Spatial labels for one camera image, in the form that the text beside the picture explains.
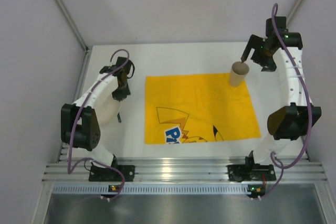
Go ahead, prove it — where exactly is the yellow printed cloth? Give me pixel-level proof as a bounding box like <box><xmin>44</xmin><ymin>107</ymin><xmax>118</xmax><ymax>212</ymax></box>
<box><xmin>144</xmin><ymin>73</ymin><xmax>261</xmax><ymax>145</ymax></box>

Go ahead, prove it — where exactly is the aluminium mounting rail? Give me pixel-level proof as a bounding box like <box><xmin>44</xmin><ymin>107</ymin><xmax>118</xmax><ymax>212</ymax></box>
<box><xmin>42</xmin><ymin>158</ymin><xmax>328</xmax><ymax>184</ymax></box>

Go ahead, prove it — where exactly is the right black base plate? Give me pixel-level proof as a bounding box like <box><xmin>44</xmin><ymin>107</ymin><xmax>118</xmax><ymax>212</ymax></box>
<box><xmin>227</xmin><ymin>164</ymin><xmax>276</xmax><ymax>182</ymax></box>

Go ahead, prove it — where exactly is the cream upturned bowl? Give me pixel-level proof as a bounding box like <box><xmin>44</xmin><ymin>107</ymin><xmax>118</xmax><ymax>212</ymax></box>
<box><xmin>95</xmin><ymin>95</ymin><xmax>121</xmax><ymax>127</ymax></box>

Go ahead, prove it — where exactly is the cream paper cup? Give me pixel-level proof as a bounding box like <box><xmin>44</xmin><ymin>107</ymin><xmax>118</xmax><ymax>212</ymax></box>
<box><xmin>229</xmin><ymin>61</ymin><xmax>249</xmax><ymax>87</ymax></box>

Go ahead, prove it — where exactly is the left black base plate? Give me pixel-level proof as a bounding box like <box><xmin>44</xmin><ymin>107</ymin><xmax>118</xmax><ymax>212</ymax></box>
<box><xmin>88</xmin><ymin>165</ymin><xmax>135</xmax><ymax>182</ymax></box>

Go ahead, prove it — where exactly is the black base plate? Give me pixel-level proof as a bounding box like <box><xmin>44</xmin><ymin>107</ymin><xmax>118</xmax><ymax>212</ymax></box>
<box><xmin>227</xmin><ymin>164</ymin><xmax>276</xmax><ymax>182</ymax></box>
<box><xmin>88</xmin><ymin>165</ymin><xmax>135</xmax><ymax>182</ymax></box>

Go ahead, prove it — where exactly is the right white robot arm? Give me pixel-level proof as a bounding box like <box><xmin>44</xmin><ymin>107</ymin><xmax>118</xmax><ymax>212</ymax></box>
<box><xmin>241</xmin><ymin>16</ymin><xmax>322</xmax><ymax>175</ymax></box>

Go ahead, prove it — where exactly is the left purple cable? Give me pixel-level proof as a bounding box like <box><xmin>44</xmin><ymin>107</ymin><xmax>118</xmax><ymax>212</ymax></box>
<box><xmin>67</xmin><ymin>49</ymin><xmax>131</xmax><ymax>201</ymax></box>

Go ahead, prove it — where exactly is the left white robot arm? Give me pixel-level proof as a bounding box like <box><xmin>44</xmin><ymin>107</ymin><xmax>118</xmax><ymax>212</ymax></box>
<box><xmin>60</xmin><ymin>57</ymin><xmax>135</xmax><ymax>174</ymax></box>

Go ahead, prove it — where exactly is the left aluminium corner post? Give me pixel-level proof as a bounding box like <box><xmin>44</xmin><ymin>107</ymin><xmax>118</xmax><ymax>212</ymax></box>
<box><xmin>54</xmin><ymin>0</ymin><xmax>88</xmax><ymax>52</ymax></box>

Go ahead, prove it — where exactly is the metal fork green handle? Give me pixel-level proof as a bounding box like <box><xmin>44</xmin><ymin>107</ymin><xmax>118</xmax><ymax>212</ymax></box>
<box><xmin>117</xmin><ymin>113</ymin><xmax>122</xmax><ymax>123</ymax></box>

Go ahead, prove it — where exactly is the slotted cable duct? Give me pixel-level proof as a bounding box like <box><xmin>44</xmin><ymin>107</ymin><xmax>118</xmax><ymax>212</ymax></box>
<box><xmin>52</xmin><ymin>184</ymin><xmax>265</xmax><ymax>195</ymax></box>

